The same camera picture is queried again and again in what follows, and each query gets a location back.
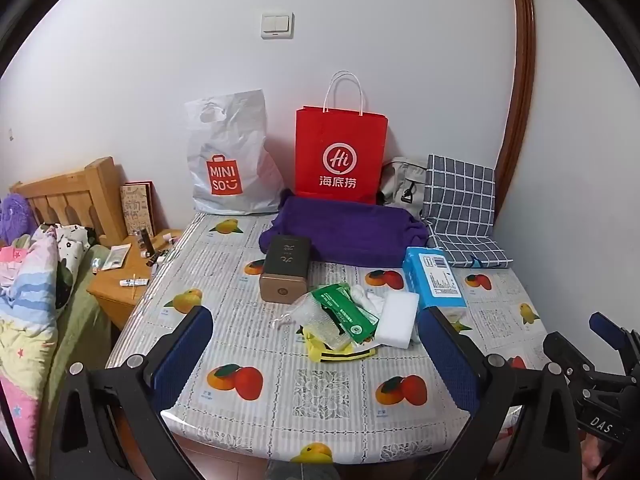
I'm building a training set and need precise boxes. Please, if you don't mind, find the wooden headboard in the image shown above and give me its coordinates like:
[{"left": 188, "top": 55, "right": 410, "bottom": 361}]
[{"left": 9, "top": 156, "right": 128, "bottom": 248}]

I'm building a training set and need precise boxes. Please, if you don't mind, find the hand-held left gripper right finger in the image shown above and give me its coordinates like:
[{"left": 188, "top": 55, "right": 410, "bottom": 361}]
[{"left": 417, "top": 305, "right": 583, "bottom": 480}]

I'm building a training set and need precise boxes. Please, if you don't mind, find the dark box with gold end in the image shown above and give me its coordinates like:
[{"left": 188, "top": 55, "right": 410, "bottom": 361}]
[{"left": 258, "top": 234, "right": 313, "bottom": 305}]

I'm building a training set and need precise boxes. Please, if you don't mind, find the grey checked cloth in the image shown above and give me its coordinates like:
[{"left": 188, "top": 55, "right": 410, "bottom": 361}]
[{"left": 419, "top": 154, "right": 515, "bottom": 270}]

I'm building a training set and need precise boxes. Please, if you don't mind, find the white cotton glove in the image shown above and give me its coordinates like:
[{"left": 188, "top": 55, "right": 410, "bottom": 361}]
[{"left": 350, "top": 284, "right": 388, "bottom": 316}]

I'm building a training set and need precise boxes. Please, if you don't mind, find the white sponge block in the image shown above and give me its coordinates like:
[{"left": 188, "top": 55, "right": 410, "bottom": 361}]
[{"left": 374, "top": 291, "right": 421, "bottom": 348}]

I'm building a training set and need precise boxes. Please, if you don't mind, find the person's right hand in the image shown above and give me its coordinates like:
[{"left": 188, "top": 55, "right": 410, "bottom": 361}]
[{"left": 582, "top": 432, "right": 617, "bottom": 477}]

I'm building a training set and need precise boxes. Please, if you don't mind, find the black and white patterned cloth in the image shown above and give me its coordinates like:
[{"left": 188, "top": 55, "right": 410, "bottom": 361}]
[{"left": 52, "top": 222, "right": 96, "bottom": 311}]

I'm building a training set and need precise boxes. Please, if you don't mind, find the brown wooden door frame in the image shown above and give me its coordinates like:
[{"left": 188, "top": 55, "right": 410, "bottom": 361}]
[{"left": 492, "top": 0, "right": 537, "bottom": 226}]

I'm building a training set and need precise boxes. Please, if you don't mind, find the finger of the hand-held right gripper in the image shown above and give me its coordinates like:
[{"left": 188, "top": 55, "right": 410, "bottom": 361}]
[
  {"left": 589, "top": 311, "right": 640, "bottom": 358},
  {"left": 542, "top": 330, "right": 603, "bottom": 388}
]

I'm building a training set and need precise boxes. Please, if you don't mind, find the red paper bag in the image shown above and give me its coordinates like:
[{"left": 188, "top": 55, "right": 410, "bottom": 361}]
[{"left": 294, "top": 71, "right": 390, "bottom": 206}]

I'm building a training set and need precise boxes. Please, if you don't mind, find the purple towel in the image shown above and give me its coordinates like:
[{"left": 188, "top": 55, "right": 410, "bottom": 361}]
[{"left": 258, "top": 189, "right": 430, "bottom": 268}]

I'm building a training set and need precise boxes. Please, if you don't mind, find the green bed sheet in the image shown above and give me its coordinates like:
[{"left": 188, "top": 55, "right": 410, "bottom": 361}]
[{"left": 37, "top": 245, "right": 113, "bottom": 461}]

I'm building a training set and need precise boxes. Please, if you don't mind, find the grey backpack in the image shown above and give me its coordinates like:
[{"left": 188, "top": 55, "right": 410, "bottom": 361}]
[{"left": 377, "top": 157, "right": 430, "bottom": 218}]

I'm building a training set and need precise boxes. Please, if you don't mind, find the purple plush toy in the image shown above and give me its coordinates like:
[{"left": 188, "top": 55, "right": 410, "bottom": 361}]
[{"left": 0, "top": 194, "right": 36, "bottom": 248}]

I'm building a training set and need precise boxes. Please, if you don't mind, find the fruit print tablecloth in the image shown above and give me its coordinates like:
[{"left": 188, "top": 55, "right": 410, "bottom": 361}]
[{"left": 105, "top": 210, "right": 546, "bottom": 466}]

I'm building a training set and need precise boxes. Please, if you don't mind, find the wooden bedside table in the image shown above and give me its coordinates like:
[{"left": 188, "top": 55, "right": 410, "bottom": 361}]
[{"left": 87, "top": 230, "right": 186, "bottom": 331}]

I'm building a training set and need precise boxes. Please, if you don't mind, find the blue tissue box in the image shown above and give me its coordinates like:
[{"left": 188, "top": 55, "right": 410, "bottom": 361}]
[{"left": 402, "top": 246, "right": 468, "bottom": 323}]

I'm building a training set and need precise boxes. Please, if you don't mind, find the yellow pouch with black straps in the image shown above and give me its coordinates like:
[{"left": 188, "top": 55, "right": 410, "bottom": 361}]
[{"left": 298, "top": 327, "right": 378, "bottom": 363}]

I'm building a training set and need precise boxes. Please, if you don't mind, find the patterned book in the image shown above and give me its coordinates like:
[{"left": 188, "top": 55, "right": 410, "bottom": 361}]
[{"left": 119, "top": 180, "right": 157, "bottom": 237}]

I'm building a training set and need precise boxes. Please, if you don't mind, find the colourful star print blanket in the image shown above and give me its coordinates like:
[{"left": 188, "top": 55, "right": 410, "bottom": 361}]
[{"left": 0, "top": 225, "right": 62, "bottom": 480}]

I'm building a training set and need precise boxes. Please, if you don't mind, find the white plastic shopping bag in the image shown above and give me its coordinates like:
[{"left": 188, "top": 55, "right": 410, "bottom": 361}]
[{"left": 184, "top": 89, "right": 286, "bottom": 216}]

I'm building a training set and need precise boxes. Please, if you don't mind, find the dark green packet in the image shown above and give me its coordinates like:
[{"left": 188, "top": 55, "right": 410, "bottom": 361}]
[{"left": 311, "top": 282, "right": 380, "bottom": 346}]

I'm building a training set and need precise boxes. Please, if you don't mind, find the white light switch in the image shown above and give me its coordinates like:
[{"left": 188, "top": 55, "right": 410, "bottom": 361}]
[{"left": 260, "top": 10, "right": 296, "bottom": 40}]

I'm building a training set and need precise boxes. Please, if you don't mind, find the clear plastic bag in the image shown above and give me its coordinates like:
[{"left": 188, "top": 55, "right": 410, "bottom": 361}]
[{"left": 272, "top": 292, "right": 356, "bottom": 351}]

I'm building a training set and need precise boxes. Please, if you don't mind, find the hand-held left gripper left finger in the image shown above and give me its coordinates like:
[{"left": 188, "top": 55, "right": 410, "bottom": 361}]
[{"left": 50, "top": 304, "right": 216, "bottom": 480}]

